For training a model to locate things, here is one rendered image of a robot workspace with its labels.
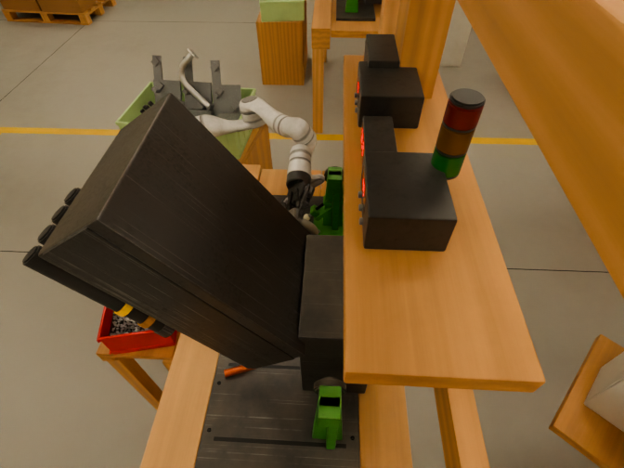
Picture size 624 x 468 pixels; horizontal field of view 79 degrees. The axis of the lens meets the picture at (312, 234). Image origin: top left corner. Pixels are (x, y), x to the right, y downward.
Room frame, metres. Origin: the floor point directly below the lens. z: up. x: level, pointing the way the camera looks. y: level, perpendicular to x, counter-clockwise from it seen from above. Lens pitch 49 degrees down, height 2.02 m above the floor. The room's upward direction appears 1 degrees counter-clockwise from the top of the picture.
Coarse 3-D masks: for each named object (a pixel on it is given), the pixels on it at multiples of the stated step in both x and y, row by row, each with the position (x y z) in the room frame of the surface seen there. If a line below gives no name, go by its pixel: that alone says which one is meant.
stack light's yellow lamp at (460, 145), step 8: (440, 128) 0.51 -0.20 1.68; (440, 136) 0.50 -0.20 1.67; (448, 136) 0.48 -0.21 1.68; (456, 136) 0.48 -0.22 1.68; (464, 136) 0.48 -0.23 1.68; (472, 136) 0.49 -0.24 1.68; (440, 144) 0.49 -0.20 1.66; (448, 144) 0.48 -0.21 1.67; (456, 144) 0.48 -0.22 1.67; (464, 144) 0.48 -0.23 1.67; (440, 152) 0.49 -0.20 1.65; (448, 152) 0.48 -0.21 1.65; (456, 152) 0.48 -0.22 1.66; (464, 152) 0.48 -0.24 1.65
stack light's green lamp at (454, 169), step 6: (432, 156) 0.51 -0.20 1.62; (438, 156) 0.49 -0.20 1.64; (444, 156) 0.48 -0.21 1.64; (462, 156) 0.48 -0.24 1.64; (432, 162) 0.50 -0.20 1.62; (438, 162) 0.49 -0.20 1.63; (444, 162) 0.48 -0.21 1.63; (450, 162) 0.48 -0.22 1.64; (456, 162) 0.48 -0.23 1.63; (462, 162) 0.49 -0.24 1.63; (438, 168) 0.48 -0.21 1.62; (444, 168) 0.48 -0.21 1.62; (450, 168) 0.48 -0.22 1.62; (456, 168) 0.48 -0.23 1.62; (450, 174) 0.48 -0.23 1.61; (456, 174) 0.48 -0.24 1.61
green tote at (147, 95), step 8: (144, 88) 2.00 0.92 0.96; (240, 88) 1.99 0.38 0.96; (248, 88) 1.99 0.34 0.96; (144, 96) 1.96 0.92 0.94; (152, 96) 2.04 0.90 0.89; (184, 96) 2.04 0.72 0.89; (248, 96) 1.98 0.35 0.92; (136, 104) 1.87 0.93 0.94; (144, 104) 1.94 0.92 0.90; (128, 112) 1.78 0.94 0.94; (136, 112) 1.85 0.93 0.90; (120, 120) 1.70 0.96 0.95; (128, 120) 1.76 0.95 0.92; (120, 128) 1.67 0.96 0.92; (216, 136) 1.60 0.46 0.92; (224, 136) 1.59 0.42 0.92; (232, 136) 1.58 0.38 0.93; (240, 136) 1.65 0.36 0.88; (248, 136) 1.75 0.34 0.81; (224, 144) 1.59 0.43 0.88; (232, 144) 1.59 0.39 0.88; (240, 144) 1.62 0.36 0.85; (232, 152) 1.59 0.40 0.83; (240, 152) 1.61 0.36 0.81
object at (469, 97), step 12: (456, 96) 0.50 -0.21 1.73; (468, 96) 0.50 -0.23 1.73; (480, 96) 0.50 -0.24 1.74; (456, 108) 0.49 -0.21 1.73; (468, 108) 0.48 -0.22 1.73; (480, 108) 0.49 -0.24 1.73; (444, 120) 0.50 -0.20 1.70; (456, 120) 0.48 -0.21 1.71; (468, 120) 0.48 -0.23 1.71; (456, 132) 0.48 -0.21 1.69; (468, 132) 0.48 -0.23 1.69
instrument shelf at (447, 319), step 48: (432, 144) 0.66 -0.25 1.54; (480, 192) 0.51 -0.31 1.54; (480, 240) 0.40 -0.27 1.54; (384, 288) 0.31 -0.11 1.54; (432, 288) 0.31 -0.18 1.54; (480, 288) 0.31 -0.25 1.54; (384, 336) 0.23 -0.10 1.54; (432, 336) 0.23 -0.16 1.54; (480, 336) 0.23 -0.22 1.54; (528, 336) 0.23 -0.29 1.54; (384, 384) 0.18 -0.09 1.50; (432, 384) 0.18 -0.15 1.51; (480, 384) 0.17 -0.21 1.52; (528, 384) 0.17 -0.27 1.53
